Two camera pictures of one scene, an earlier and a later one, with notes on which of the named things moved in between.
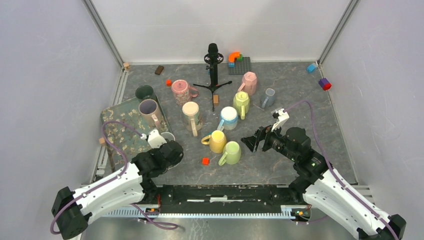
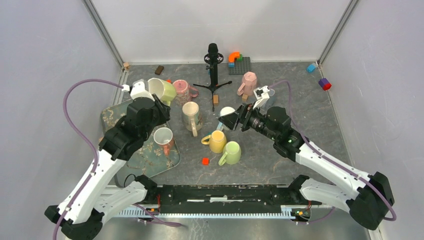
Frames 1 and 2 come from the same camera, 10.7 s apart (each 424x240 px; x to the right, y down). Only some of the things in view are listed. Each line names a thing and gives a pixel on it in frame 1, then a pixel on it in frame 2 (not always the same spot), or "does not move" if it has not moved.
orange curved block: x=232 y=55 does not move
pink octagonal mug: x=249 y=81 does not move
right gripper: x=263 y=133 -> x=246 y=110
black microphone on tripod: x=213 y=57 does not move
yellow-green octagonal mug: x=241 y=104 -> x=164 y=90
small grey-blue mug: x=270 y=98 does not move
